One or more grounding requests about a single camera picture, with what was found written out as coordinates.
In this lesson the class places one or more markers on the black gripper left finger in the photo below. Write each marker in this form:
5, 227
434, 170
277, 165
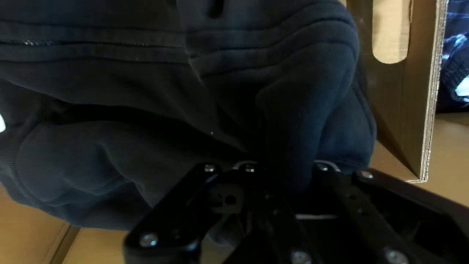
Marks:
195, 215

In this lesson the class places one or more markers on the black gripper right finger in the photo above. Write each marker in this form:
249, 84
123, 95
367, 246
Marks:
390, 221

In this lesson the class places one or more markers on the dark navy cloth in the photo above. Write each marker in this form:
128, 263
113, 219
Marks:
147, 98

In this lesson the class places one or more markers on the blue white patterned cloth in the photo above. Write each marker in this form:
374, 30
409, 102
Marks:
456, 74

